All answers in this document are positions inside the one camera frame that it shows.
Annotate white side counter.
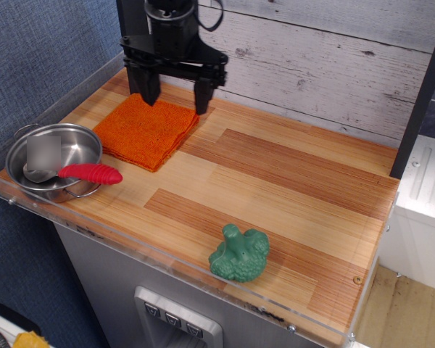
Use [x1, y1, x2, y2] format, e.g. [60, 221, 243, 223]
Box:
[378, 136, 435, 288]

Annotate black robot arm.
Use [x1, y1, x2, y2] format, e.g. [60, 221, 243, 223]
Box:
[117, 1, 228, 115]

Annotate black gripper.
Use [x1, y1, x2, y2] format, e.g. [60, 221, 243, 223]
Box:
[126, 7, 228, 115]

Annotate clear acrylic edge guard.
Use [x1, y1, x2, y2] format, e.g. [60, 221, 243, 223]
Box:
[0, 53, 408, 347]

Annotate red handled metal spoon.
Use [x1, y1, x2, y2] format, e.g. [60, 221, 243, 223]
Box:
[23, 163, 123, 185]

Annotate stainless steel pot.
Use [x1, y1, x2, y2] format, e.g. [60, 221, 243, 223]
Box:
[5, 123, 103, 203]

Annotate silver button panel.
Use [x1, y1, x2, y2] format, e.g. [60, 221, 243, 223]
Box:
[134, 286, 224, 347]

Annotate orange folded cloth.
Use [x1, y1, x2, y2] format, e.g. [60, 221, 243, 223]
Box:
[94, 94, 199, 172]

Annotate yellow object bottom left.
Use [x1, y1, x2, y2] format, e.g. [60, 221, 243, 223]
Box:
[12, 331, 51, 348]

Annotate right dark upright post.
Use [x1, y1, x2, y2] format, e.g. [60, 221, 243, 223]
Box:
[389, 0, 435, 180]

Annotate green toy broccoli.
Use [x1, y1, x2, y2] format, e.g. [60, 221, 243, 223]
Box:
[208, 224, 270, 283]

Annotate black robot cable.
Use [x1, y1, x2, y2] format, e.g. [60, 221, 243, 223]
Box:
[195, 0, 225, 33]

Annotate black object bottom left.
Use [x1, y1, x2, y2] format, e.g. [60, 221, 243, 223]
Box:
[0, 304, 41, 347]

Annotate grey toy kitchen cabinet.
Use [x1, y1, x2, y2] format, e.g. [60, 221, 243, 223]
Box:
[56, 225, 316, 347]

